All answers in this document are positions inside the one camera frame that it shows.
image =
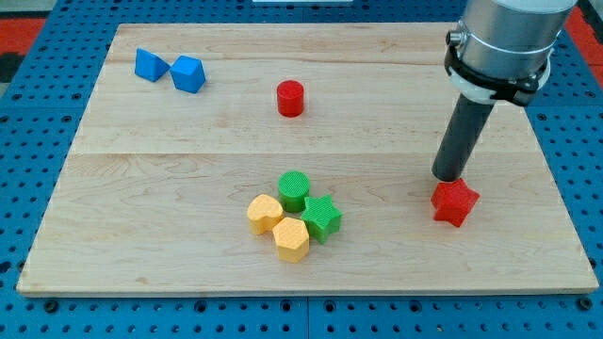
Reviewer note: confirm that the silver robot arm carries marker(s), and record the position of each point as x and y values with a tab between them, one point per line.
500	49

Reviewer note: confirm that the green star block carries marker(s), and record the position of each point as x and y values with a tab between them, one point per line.
322	217

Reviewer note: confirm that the red star block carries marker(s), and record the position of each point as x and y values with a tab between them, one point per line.
453	202

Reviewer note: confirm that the green cylinder block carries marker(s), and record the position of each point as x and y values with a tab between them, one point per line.
293	188

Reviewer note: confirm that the yellow heart block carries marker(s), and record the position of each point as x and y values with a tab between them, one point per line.
263	213

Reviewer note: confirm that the yellow hexagon block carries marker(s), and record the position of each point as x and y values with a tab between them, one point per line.
291	239

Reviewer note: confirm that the red cylinder block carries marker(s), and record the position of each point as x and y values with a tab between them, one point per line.
290	98

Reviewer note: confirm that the wooden board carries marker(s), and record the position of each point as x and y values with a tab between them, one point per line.
152	199

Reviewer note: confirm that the blue cube block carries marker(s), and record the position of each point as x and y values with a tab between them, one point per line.
187	74

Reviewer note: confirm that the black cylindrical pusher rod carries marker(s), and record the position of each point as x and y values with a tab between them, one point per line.
463	131

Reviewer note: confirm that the blue triangle block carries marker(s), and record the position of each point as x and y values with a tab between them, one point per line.
150	66

